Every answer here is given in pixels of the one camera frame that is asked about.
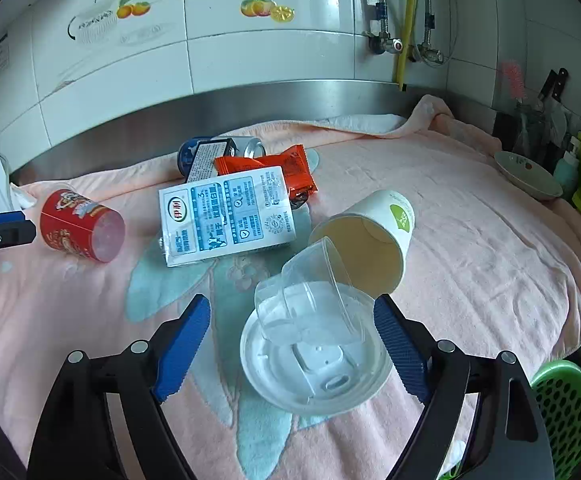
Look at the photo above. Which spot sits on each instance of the clear plastic cup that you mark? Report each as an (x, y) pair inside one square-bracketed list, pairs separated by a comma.
[(315, 305)]

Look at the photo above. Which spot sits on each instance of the green plastic basket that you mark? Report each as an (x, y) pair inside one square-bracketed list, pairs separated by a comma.
[(565, 405)]

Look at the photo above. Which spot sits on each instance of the white paper cup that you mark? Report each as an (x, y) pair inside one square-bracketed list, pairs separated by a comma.
[(365, 245)]

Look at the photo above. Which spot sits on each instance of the pink bottle brush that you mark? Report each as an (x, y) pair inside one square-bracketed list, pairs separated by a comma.
[(512, 80)]

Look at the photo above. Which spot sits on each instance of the orange snack wrapper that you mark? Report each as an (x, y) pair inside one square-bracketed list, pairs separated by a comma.
[(280, 165)]

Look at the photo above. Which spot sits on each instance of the red printed plastic cup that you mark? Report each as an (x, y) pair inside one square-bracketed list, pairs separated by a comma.
[(70, 225)]

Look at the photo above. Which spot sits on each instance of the yellow gas pipe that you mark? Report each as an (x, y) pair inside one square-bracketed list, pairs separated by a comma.
[(410, 10)]

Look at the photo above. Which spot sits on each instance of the white plastic lid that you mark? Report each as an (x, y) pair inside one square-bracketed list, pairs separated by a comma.
[(295, 385)]

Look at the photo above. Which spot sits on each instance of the pink towel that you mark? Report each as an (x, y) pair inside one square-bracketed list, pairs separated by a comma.
[(470, 285)]

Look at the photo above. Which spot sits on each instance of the blue white milk carton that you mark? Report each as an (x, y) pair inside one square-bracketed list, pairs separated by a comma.
[(220, 215)]

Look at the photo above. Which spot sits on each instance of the teal detergent bottle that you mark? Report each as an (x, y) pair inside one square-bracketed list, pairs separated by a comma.
[(565, 170)]

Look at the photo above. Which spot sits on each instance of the dark utensil holder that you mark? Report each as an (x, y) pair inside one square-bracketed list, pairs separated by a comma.
[(530, 125)]

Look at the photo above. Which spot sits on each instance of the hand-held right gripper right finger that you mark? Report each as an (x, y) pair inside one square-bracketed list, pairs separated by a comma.
[(400, 345)]

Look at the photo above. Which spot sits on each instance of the ceramic bowl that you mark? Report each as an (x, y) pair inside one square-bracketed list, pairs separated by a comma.
[(525, 175)]

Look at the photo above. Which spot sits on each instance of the blue drink can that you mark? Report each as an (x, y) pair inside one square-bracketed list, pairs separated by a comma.
[(245, 146)]

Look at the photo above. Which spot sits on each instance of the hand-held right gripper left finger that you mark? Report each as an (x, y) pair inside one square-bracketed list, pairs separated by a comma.
[(180, 345)]

